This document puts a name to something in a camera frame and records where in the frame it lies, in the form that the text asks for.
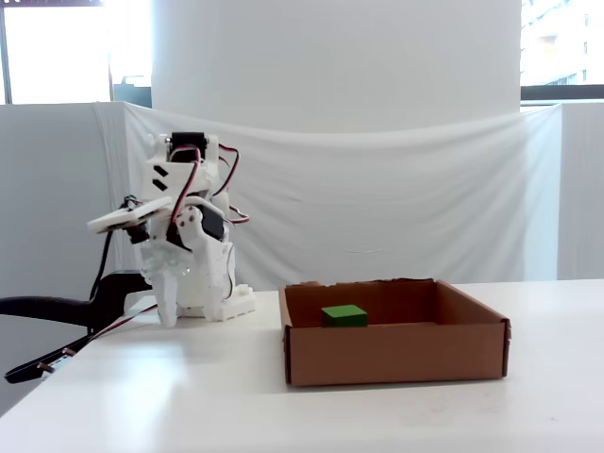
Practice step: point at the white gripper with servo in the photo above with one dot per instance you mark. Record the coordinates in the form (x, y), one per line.
(204, 249)

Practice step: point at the green cube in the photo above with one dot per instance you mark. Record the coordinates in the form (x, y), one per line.
(344, 315)

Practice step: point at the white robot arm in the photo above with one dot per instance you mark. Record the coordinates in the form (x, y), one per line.
(181, 179)

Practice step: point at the brown cardboard box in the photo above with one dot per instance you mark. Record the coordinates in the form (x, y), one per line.
(396, 351)

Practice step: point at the black table clamp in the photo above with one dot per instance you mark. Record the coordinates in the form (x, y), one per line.
(113, 292)

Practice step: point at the white partition panel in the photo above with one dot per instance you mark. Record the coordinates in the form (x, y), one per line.
(582, 189)
(52, 198)

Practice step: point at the white cloth backdrop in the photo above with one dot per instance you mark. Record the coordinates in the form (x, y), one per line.
(377, 198)

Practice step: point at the white round column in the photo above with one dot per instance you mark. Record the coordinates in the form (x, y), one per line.
(330, 56)

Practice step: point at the bright glass window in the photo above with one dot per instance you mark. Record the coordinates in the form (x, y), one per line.
(56, 52)
(561, 42)

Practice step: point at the white camera mount with board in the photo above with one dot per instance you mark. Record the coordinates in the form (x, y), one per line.
(127, 218)

